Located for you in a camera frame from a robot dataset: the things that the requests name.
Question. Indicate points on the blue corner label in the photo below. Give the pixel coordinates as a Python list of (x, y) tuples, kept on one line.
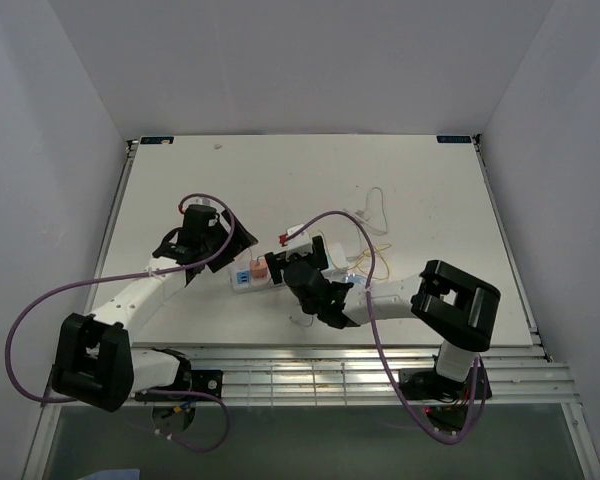
[(156, 140), (453, 139)]

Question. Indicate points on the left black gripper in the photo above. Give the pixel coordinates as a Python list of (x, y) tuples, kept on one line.
[(239, 241)]

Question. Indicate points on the left blue corner label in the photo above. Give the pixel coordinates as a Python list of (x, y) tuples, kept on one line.
[(156, 140)]

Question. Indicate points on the right blue corner label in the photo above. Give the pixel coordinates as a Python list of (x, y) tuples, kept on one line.
[(453, 139)]

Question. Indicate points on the blue cloth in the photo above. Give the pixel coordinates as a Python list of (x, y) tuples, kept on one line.
[(115, 474)]

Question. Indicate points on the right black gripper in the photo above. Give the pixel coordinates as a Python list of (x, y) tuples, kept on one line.
[(318, 259)]

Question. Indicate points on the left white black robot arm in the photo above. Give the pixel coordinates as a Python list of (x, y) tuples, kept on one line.
[(95, 362)]

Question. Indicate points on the pink charger plug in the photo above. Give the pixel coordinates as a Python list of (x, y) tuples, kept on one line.
[(258, 269)]

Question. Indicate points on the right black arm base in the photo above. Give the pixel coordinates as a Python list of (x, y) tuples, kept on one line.
[(428, 385)]

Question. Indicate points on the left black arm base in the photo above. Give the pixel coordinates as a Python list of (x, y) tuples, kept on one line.
[(209, 382)]

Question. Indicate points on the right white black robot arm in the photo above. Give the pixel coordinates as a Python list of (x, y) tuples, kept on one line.
[(458, 306)]

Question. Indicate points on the white colourful power strip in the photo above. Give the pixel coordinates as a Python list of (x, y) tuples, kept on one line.
[(296, 274)]

